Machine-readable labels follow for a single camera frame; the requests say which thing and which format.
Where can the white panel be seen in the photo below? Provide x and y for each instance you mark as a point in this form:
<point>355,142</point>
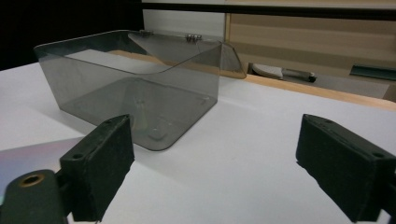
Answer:
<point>183,21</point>

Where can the pale iridescent flat card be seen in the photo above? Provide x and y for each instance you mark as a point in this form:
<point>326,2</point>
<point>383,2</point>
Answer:
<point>34,155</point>

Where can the smoky transparent hinged plastic box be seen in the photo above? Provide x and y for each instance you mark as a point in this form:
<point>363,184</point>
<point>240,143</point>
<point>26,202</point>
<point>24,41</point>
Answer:
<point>102,90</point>

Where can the grey and white tool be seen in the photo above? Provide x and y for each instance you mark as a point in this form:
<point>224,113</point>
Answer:
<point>280,72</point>

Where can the wooden edge strip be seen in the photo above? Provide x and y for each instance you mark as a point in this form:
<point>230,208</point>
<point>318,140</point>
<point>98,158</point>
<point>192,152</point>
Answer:
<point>311,90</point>

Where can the dark green flat object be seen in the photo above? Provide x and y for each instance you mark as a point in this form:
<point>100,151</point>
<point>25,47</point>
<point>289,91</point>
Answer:
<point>373,72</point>

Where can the light wooden cabinet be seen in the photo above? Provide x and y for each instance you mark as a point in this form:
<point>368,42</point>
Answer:
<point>311,40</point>

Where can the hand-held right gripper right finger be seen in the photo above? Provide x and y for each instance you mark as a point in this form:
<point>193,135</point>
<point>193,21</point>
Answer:
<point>348,168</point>

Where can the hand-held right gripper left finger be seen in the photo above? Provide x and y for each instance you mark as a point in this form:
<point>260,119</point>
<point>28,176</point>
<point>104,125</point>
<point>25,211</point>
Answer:
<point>99,161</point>

